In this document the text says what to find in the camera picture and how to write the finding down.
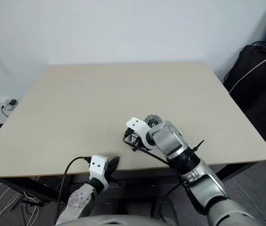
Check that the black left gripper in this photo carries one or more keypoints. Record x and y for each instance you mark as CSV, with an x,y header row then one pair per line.
x,y
110,173

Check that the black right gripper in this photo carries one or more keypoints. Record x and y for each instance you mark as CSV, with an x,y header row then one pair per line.
x,y
139,141

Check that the black silver spoked rotor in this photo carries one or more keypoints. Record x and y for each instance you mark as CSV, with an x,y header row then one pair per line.
x,y
131,139

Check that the grey round motor cover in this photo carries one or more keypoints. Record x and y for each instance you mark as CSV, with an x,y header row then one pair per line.
x,y
153,118

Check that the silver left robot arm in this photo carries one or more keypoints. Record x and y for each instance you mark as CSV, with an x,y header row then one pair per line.
x,y
78,200

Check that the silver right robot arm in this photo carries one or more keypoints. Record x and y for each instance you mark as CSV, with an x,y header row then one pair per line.
x,y
170,139

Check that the black power adapter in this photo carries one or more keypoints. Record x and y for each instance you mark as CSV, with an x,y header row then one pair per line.
x,y
12,102

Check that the large black bag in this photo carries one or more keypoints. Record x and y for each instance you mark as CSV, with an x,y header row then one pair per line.
x,y
260,99

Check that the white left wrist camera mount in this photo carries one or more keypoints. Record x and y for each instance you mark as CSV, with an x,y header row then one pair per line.
x,y
97,164

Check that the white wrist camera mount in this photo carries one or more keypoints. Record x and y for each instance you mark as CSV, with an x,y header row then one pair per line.
x,y
137,126
97,164

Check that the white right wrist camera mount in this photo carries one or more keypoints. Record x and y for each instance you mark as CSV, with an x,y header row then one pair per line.
x,y
137,126

